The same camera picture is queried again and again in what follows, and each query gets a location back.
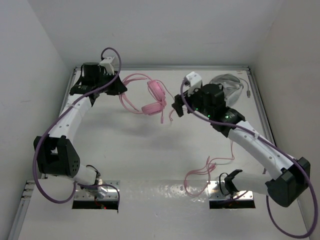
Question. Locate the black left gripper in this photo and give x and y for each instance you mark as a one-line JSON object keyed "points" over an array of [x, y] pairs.
{"points": [[117, 87]]}

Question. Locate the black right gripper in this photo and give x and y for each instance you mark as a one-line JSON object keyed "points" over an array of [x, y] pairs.
{"points": [[178, 107]]}

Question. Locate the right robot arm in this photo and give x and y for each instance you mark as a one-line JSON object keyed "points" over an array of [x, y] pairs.
{"points": [[288, 176]]}

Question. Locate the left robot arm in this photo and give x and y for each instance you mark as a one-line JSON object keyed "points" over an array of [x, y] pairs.
{"points": [[56, 154]]}

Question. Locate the white grey headphones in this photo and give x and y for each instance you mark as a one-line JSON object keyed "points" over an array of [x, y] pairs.
{"points": [[231, 86]]}

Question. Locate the white front board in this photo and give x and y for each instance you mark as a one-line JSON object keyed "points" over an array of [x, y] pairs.
{"points": [[158, 210]]}

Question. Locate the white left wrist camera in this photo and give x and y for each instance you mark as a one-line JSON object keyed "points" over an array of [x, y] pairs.
{"points": [[107, 63]]}

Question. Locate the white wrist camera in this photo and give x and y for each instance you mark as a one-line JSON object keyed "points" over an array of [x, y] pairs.
{"points": [[193, 81], [107, 63]]}

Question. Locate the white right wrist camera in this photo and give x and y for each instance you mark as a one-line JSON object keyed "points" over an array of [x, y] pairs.
{"points": [[193, 81]]}

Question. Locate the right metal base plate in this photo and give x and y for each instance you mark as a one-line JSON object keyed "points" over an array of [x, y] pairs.
{"points": [[217, 192]]}

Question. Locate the metal base plate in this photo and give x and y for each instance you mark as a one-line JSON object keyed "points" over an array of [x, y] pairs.
{"points": [[105, 191], [217, 192]]}

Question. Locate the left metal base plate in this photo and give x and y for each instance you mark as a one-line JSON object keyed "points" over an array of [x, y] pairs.
{"points": [[105, 191]]}

